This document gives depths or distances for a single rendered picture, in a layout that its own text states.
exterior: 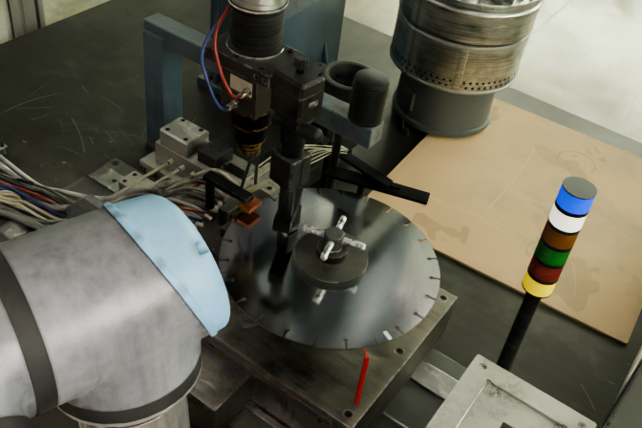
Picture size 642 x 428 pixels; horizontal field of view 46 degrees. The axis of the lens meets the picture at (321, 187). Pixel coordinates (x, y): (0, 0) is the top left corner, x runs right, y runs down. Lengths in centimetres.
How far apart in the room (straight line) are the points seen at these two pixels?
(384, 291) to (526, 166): 74
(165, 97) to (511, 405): 88
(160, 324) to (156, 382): 5
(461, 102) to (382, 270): 69
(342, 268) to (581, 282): 57
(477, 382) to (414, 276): 17
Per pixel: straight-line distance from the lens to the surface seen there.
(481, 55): 163
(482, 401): 108
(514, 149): 180
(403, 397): 124
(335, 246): 109
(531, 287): 113
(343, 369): 113
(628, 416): 72
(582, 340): 143
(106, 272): 50
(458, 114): 174
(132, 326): 51
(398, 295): 110
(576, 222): 105
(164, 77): 152
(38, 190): 152
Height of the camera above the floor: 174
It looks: 39 degrees down
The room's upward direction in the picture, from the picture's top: 8 degrees clockwise
